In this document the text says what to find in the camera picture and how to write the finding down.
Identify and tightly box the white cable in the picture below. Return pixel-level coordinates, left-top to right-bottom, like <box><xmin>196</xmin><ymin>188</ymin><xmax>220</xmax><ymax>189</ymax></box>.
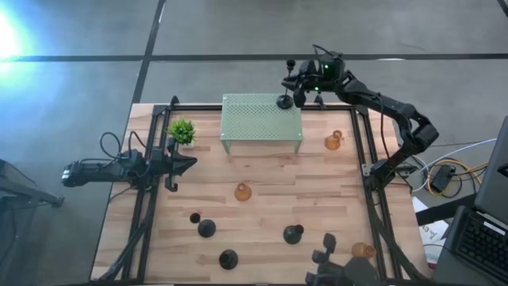
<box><xmin>410</xmin><ymin>137</ymin><xmax>498</xmax><ymax>194</ymax></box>

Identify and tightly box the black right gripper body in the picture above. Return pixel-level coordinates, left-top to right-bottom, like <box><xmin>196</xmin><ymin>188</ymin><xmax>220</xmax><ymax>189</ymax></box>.
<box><xmin>295</xmin><ymin>59</ymin><xmax>350</xmax><ymax>93</ymax></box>

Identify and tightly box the black metal bar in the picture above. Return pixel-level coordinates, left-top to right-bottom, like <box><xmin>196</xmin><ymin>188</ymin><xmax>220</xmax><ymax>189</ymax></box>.
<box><xmin>414</xmin><ymin>193</ymin><xmax>477</xmax><ymax>226</ymax></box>

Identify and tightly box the green perforated metal shelf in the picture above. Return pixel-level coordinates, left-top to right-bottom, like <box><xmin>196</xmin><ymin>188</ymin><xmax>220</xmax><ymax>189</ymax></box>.
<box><xmin>219</xmin><ymin>93</ymin><xmax>305</xmax><ymax>155</ymax></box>

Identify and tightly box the amber glass candle holder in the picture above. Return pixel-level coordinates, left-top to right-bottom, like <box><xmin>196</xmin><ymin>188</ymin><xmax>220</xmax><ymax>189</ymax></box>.
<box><xmin>233</xmin><ymin>182</ymin><xmax>253</xmax><ymax>203</ymax></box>
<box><xmin>351</xmin><ymin>242</ymin><xmax>377</xmax><ymax>259</ymax></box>
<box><xmin>323</xmin><ymin>129</ymin><xmax>344</xmax><ymax>152</ymax></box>

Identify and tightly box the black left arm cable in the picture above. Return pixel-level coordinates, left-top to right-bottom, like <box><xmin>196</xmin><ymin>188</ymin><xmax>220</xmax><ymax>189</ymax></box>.
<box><xmin>98</xmin><ymin>130</ymin><xmax>150</xmax><ymax>187</ymax></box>

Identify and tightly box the black power brick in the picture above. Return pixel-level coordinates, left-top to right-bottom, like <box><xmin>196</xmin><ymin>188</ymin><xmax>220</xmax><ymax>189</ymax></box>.
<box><xmin>430</xmin><ymin>164</ymin><xmax>457</xmax><ymax>195</ymax></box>

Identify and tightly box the grey laptop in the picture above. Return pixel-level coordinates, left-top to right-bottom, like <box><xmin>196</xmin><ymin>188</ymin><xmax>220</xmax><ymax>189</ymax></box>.
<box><xmin>432</xmin><ymin>114</ymin><xmax>508</xmax><ymax>286</ymax></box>

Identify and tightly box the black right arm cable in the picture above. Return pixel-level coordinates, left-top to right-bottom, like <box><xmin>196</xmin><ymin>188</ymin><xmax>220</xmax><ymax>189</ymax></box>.
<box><xmin>378</xmin><ymin>93</ymin><xmax>402</xmax><ymax>176</ymax></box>

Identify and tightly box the white paper sheet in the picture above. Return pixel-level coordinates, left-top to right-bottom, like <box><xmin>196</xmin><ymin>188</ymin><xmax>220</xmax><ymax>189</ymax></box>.
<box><xmin>411</xmin><ymin>196</ymin><xmax>452</xmax><ymax>268</ymax></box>

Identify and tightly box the yellow cable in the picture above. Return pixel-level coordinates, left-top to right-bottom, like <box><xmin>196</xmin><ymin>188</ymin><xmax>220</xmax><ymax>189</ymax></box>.
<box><xmin>426</xmin><ymin>158</ymin><xmax>489</xmax><ymax>196</ymax></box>

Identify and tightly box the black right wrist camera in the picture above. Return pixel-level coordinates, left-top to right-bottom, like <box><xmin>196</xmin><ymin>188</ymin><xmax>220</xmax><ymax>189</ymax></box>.
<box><xmin>319</xmin><ymin>50</ymin><xmax>345</xmax><ymax>80</ymax></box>

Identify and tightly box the green plant in white pot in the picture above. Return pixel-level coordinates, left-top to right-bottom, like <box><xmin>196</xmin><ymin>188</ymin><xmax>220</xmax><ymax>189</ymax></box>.
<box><xmin>165</xmin><ymin>116</ymin><xmax>197</xmax><ymax>150</ymax></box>

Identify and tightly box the grey metal cart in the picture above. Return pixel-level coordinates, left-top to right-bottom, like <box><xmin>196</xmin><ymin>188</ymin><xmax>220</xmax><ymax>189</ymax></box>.
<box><xmin>0</xmin><ymin>158</ymin><xmax>65</xmax><ymax>286</ymax></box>

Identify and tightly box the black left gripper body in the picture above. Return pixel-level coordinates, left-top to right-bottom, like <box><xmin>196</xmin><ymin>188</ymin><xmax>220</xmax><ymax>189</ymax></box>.
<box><xmin>152</xmin><ymin>137</ymin><xmax>179</xmax><ymax>193</ymax></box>

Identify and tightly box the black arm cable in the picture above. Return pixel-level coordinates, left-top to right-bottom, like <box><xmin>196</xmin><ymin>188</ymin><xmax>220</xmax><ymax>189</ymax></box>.
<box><xmin>378</xmin><ymin>93</ymin><xmax>402</xmax><ymax>176</ymax></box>
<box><xmin>98</xmin><ymin>130</ymin><xmax>150</xmax><ymax>187</ymax></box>

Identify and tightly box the short black candlestick holder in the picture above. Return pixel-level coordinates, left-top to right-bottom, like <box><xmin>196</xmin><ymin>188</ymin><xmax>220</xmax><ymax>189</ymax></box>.
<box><xmin>283</xmin><ymin>223</ymin><xmax>306</xmax><ymax>245</ymax></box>
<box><xmin>218</xmin><ymin>249</ymin><xmax>240</xmax><ymax>271</ymax></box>

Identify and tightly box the black aluminium table frame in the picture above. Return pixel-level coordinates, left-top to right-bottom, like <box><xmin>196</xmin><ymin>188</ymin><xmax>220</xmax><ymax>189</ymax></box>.
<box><xmin>97</xmin><ymin>95</ymin><xmax>428</xmax><ymax>284</ymax></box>

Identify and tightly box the tall black candlestick holder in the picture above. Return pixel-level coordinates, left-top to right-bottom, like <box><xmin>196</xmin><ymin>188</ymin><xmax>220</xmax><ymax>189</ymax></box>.
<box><xmin>189</xmin><ymin>212</ymin><xmax>217</xmax><ymax>239</ymax></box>
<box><xmin>275</xmin><ymin>58</ymin><xmax>297</xmax><ymax>110</ymax></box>

